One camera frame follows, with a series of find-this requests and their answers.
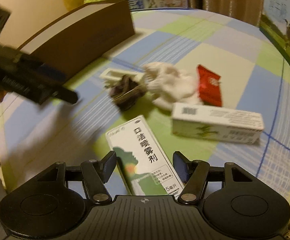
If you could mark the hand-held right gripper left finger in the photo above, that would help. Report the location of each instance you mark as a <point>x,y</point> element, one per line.
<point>110,166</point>

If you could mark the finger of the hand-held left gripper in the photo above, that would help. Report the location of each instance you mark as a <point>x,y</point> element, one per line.
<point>53,72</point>
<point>67,95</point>

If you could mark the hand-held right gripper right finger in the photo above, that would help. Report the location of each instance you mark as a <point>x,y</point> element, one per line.
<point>178,166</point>

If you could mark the wide white green medicine box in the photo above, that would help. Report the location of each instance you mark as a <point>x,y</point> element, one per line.
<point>140,160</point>

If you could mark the brown storage box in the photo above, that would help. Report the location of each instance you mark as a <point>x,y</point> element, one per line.
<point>85,40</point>

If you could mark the slim white green medicine box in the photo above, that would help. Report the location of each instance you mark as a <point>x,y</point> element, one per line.
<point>217,125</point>

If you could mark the white sock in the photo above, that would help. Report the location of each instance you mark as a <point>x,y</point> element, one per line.
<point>171,85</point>

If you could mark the red snack packet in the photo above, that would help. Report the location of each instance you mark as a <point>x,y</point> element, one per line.
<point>209,87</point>

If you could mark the plaid tablecloth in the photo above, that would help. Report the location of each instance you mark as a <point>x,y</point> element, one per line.
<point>222,50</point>

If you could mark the brown curtain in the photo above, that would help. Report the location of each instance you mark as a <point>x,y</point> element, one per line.
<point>224,0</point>

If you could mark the green milk carton box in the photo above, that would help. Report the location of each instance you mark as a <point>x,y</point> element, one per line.
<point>284,30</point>

